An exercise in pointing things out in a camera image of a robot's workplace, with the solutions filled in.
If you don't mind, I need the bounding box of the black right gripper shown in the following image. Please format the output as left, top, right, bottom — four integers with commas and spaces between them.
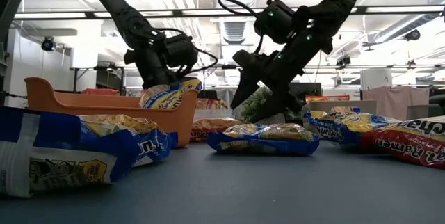
230, 31, 334, 124

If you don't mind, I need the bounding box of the blue soy sauce ramen pack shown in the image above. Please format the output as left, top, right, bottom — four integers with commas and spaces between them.
79, 113, 179, 168
0, 106, 140, 198
140, 79, 203, 110
207, 122, 320, 157
303, 106, 401, 148

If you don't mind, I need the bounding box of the orange plastic bin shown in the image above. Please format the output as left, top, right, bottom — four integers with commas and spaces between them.
24, 77, 200, 148

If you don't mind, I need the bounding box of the red roast beef ramen pack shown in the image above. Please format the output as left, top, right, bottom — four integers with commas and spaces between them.
360, 115, 445, 169
195, 97, 229, 111
190, 117, 245, 143

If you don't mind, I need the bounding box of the potted green plant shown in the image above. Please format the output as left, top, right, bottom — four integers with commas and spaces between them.
239, 85, 289, 125

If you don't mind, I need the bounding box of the black monitor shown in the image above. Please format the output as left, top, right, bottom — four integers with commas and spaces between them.
290, 82, 323, 105

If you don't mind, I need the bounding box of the clear plastic bin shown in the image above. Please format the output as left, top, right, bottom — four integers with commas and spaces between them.
193, 108, 241, 122

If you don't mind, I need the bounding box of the overhead light bar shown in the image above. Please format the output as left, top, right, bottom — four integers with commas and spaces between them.
13, 6, 445, 20

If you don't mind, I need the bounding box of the orange chicken ramen pack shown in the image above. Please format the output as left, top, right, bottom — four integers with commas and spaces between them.
305, 94, 362, 114

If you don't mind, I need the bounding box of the ceiling vent grille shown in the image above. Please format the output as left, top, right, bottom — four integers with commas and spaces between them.
222, 20, 247, 44

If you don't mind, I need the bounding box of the black ceiling spotlight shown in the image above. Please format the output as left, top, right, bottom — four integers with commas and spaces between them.
335, 54, 352, 67
404, 29, 421, 42
40, 35, 56, 52

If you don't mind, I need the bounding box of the white plastic bin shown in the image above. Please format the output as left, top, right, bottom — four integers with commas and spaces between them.
301, 99, 378, 124

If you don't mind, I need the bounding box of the white cabinet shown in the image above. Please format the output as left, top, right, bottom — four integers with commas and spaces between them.
360, 67, 394, 90

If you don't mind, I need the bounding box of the pink cloth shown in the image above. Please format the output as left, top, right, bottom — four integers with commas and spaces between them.
362, 85, 431, 121

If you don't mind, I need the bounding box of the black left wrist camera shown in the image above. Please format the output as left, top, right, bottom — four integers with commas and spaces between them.
162, 33, 200, 69

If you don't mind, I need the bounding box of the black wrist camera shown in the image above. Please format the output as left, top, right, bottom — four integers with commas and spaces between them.
162, 33, 200, 69
253, 0, 297, 45

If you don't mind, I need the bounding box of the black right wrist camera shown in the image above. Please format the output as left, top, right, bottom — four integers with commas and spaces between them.
253, 0, 297, 45

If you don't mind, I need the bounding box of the black frame post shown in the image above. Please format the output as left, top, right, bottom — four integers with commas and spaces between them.
0, 42, 8, 95

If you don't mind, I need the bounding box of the silver air duct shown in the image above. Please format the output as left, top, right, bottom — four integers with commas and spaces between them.
374, 13, 442, 44

